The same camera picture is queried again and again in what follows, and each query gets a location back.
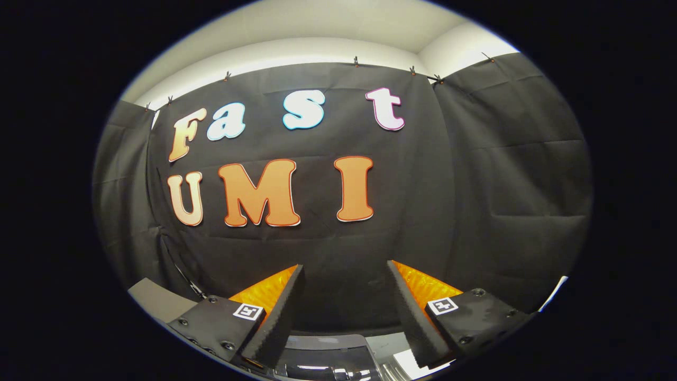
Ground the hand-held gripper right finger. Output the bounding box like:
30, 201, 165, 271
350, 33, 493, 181
387, 260, 536, 370

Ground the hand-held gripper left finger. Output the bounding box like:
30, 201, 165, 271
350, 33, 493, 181
167, 265, 306, 370

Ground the grey toy washing machine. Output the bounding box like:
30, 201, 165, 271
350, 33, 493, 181
254, 332, 456, 381

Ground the dark washing machine lid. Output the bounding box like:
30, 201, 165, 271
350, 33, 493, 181
275, 334, 382, 381

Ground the grey table mat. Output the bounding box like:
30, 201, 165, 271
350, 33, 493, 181
128, 278, 199, 323

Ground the white paper sheet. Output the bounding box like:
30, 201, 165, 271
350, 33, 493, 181
538, 275, 570, 313

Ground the black backdrop cloth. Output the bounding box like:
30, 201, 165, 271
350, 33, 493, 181
94, 52, 592, 339

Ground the thin black cable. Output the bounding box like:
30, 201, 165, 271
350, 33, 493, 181
160, 237, 208, 301

